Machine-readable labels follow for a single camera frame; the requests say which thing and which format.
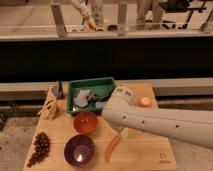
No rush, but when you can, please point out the red-orange bowl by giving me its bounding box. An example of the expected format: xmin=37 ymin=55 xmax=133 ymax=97
xmin=73 ymin=112 xmax=98 ymax=134

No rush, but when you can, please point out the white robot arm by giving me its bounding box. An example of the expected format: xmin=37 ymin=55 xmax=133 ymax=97
xmin=102 ymin=86 xmax=213 ymax=149

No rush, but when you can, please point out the green plastic tray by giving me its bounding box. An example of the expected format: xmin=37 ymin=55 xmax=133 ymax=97
xmin=67 ymin=77 xmax=116 ymax=116

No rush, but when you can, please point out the light blue sponge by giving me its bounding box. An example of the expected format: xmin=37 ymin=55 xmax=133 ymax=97
xmin=95 ymin=102 xmax=106 ymax=109

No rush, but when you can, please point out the white crumpled cloth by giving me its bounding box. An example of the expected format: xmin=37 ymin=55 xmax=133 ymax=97
xmin=73 ymin=90 xmax=91 ymax=108

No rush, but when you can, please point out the small orange fruit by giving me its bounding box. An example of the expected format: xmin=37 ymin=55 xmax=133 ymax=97
xmin=140 ymin=97 xmax=151 ymax=107

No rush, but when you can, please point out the purple bowl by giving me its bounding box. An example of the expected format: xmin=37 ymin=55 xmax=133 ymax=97
xmin=64 ymin=135 xmax=95 ymax=167

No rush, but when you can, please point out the wooden bamboo board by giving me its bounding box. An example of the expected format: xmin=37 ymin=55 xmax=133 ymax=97
xmin=22 ymin=82 xmax=178 ymax=171

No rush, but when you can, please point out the dark red grape bunch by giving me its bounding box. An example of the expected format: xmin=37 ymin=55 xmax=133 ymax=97
xmin=27 ymin=132 xmax=50 ymax=167

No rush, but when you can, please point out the black handled tool in tray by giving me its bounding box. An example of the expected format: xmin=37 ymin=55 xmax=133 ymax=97
xmin=87 ymin=93 xmax=110 ymax=102

